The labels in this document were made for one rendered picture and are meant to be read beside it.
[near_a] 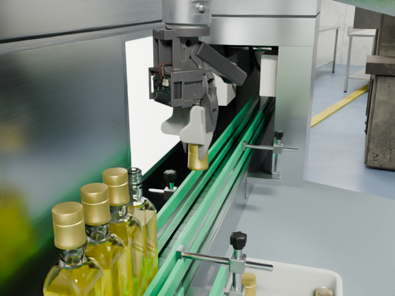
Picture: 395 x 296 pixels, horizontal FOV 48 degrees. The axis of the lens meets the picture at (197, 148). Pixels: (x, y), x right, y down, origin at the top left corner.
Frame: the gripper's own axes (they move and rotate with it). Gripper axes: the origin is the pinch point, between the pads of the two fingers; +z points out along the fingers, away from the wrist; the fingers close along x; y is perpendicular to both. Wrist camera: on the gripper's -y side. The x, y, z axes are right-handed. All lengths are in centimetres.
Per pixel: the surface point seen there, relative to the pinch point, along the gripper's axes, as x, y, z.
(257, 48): -79, -84, -6
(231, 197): -25.4, -28.7, 26.2
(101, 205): 11.5, 22.2, 0.2
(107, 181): 7.1, 19.4, -0.7
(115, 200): 7.7, 18.8, 1.9
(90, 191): 10.6, 23.1, -1.6
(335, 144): -212, -316, 111
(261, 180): -34, -48, 28
